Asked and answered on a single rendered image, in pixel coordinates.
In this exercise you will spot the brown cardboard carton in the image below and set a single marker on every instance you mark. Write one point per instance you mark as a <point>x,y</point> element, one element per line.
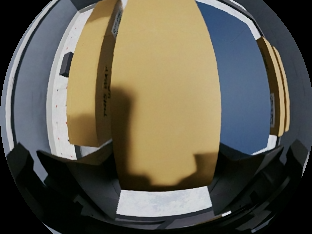
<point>165,102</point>
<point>88,90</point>
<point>275,86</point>
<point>285,89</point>

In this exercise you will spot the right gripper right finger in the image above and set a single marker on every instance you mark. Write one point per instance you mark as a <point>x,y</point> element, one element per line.
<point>234,172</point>

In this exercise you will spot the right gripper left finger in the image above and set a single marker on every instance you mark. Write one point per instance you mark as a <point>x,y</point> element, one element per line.
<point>94,175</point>

